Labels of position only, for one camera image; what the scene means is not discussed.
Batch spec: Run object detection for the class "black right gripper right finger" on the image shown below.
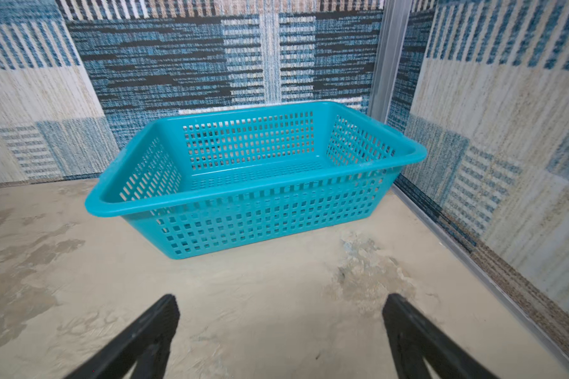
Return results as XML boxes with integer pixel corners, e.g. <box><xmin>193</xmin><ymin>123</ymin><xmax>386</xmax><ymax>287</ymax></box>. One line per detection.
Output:
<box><xmin>382</xmin><ymin>293</ymin><xmax>496</xmax><ymax>378</ymax></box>

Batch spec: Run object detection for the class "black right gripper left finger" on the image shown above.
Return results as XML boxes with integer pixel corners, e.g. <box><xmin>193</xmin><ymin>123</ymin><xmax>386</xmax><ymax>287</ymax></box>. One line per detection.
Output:
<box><xmin>67</xmin><ymin>294</ymin><xmax>180</xmax><ymax>378</ymax></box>

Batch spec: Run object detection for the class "teal plastic basket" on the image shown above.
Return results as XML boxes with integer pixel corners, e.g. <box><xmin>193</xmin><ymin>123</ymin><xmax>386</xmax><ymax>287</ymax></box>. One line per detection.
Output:
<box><xmin>85</xmin><ymin>101</ymin><xmax>428</xmax><ymax>259</ymax></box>

